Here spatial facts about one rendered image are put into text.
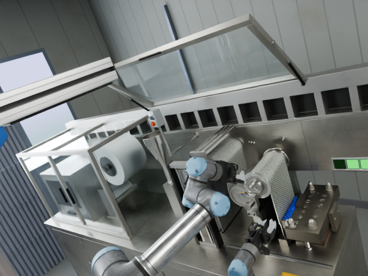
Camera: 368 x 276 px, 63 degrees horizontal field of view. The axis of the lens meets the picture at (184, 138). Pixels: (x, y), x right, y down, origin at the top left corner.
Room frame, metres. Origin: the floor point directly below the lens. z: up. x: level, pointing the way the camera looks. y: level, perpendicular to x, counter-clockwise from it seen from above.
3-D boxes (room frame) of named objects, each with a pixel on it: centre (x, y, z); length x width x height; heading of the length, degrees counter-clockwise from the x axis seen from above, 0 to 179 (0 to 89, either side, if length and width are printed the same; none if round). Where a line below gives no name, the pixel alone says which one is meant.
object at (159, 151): (1.89, 0.19, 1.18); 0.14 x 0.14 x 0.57
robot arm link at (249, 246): (1.05, -0.09, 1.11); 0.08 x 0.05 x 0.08; 46
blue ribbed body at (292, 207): (1.34, -0.40, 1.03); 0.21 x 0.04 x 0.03; 136
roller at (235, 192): (1.48, -0.26, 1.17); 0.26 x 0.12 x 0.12; 136
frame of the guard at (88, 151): (2.42, 0.83, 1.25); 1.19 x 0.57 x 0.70; 46
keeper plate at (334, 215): (1.25, -0.58, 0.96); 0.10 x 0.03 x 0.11; 136
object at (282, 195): (1.35, -0.38, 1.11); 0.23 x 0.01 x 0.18; 136
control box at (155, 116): (1.71, 0.12, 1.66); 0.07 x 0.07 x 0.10; 31
